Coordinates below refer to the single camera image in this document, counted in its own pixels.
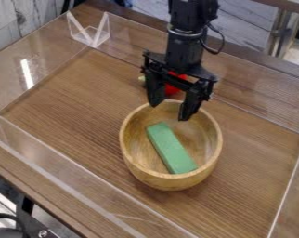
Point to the metal stool frame background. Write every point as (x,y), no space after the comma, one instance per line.
(285,30)

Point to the black table leg clamp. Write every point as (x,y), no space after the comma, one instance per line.
(36,229)

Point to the green rectangular block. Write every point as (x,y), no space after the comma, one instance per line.
(170,148)

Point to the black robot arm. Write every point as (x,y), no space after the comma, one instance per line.
(179,67)

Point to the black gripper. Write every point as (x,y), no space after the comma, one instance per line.
(195,81)

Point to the red plush strawberry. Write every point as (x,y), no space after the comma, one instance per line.
(171,89)

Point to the wooden bowl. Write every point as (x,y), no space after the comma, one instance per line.
(199,135)

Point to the clear acrylic tray wall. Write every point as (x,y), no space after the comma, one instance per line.
(51,159)

